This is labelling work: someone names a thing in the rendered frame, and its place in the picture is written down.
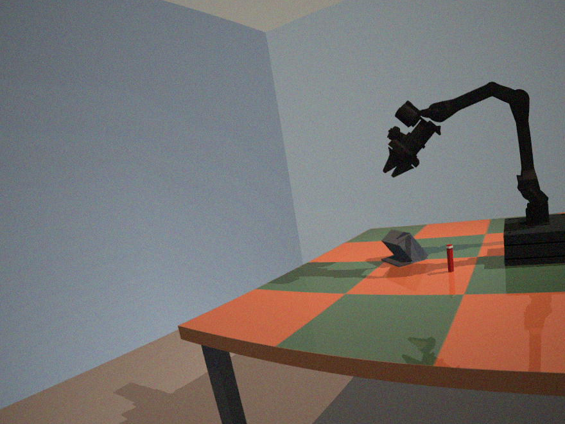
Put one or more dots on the dark grey square panel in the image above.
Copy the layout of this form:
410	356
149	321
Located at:
404	247

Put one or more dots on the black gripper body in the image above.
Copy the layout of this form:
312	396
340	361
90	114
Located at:
409	149

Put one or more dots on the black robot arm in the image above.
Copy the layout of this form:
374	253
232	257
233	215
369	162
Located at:
537	208

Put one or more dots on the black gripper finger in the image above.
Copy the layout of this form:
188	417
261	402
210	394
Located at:
393	161
401	168

